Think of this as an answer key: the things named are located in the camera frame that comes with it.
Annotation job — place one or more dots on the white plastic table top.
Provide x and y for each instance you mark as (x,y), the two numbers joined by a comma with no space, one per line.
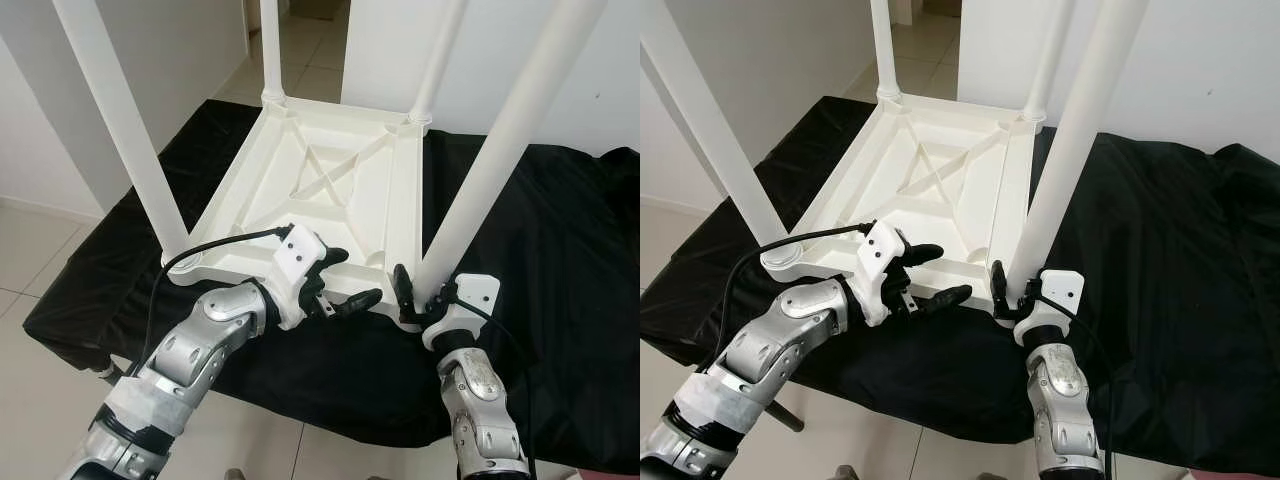
(900,210)
(290,215)

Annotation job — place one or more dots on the white plastic table leg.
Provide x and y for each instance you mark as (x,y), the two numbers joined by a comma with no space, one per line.
(510,140)
(700,110)
(1080,140)
(270,50)
(884,50)
(1052,50)
(120,120)
(440,50)

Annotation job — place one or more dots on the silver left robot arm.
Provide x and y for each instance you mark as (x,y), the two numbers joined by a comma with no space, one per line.
(790,330)
(200,335)

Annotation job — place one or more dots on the black metal table leg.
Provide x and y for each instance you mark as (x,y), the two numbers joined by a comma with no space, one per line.
(788,418)
(108,373)

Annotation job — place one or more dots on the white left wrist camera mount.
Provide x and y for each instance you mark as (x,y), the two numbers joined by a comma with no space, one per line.
(298,255)
(878,250)

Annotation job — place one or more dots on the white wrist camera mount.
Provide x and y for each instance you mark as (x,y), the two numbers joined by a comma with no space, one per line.
(1058,295)
(470,300)
(298,255)
(878,250)

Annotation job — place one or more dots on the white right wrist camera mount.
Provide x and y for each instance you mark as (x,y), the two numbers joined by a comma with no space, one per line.
(1058,295)
(470,300)

